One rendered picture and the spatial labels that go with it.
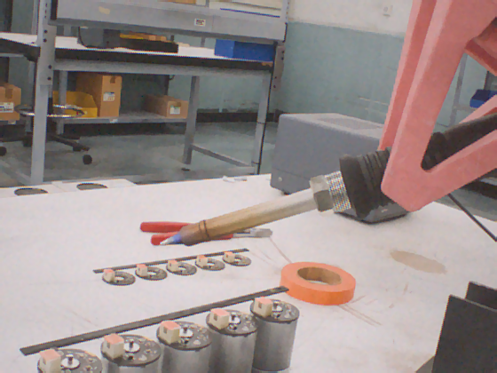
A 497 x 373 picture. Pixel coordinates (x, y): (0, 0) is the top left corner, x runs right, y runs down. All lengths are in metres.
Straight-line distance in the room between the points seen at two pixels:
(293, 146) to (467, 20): 0.57
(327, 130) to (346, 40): 5.31
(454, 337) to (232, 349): 0.14
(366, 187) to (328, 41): 5.94
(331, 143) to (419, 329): 0.30
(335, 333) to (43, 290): 0.20
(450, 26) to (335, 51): 5.89
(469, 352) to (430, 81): 0.21
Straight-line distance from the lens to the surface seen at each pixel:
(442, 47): 0.22
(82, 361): 0.27
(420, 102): 0.22
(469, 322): 0.39
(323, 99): 6.17
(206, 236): 0.25
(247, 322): 0.31
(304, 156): 0.76
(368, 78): 5.86
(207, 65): 3.19
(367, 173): 0.24
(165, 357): 0.29
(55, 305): 0.46
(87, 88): 5.01
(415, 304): 0.54
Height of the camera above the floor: 0.95
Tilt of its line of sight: 14 degrees down
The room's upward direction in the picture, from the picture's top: 8 degrees clockwise
